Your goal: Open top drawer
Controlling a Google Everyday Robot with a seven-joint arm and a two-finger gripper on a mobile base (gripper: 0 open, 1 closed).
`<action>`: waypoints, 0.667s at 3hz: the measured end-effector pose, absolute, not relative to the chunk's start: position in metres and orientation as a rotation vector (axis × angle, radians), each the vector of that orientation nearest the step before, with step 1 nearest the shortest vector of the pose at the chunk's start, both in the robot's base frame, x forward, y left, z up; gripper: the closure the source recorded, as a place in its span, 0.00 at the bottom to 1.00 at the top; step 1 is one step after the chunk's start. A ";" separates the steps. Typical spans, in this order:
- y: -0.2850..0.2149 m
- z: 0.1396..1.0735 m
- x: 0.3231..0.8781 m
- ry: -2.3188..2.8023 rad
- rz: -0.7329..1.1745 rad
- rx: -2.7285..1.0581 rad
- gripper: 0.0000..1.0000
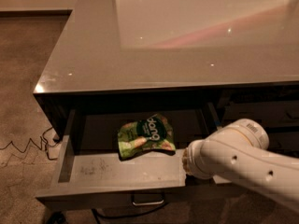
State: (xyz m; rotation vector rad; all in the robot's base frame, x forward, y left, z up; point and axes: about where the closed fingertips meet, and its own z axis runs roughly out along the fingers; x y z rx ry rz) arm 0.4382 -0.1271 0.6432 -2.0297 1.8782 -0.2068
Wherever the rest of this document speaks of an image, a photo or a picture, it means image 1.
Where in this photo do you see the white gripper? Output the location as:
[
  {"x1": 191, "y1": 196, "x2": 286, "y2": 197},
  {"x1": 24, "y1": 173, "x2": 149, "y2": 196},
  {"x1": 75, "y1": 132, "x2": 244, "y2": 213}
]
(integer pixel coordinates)
[{"x1": 182, "y1": 140, "x2": 214, "y2": 180}]

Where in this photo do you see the drawer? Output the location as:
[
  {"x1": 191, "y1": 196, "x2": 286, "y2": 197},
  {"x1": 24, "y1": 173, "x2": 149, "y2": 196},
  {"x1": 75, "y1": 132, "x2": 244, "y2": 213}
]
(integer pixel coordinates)
[
  {"x1": 36, "y1": 109, "x2": 245, "y2": 211},
  {"x1": 217, "y1": 91, "x2": 299, "y2": 133}
]

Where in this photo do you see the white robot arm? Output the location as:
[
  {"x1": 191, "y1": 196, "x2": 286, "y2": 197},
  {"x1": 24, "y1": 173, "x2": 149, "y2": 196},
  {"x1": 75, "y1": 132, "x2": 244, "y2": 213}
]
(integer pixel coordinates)
[{"x1": 182, "y1": 119, "x2": 299, "y2": 212}]

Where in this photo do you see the dark cabinet with glossy top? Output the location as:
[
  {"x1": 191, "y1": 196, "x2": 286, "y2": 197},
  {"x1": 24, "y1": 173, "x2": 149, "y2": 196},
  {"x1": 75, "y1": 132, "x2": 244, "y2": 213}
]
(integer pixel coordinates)
[{"x1": 34, "y1": 0, "x2": 299, "y2": 133}]

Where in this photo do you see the green snack bag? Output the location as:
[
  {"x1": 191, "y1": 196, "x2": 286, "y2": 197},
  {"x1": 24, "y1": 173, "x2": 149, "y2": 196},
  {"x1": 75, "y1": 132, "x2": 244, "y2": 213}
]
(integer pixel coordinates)
[{"x1": 118, "y1": 114, "x2": 177, "y2": 161}]

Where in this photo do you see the black object on floor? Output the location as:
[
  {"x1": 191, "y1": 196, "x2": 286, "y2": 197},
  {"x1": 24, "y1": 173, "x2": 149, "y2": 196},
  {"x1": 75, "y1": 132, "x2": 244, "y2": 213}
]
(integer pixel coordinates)
[{"x1": 46, "y1": 212, "x2": 66, "y2": 224}]

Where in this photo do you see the thick black floor cable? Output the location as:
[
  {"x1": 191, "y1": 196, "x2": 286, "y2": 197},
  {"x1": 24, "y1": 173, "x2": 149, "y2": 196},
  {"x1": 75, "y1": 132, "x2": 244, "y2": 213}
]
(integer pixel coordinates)
[{"x1": 91, "y1": 201, "x2": 171, "y2": 224}]

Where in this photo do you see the thin black zigzag cable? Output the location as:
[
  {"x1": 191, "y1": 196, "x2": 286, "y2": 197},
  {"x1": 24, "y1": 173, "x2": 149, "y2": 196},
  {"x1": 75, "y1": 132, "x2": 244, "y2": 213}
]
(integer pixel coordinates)
[{"x1": 0, "y1": 126, "x2": 64, "y2": 161}]

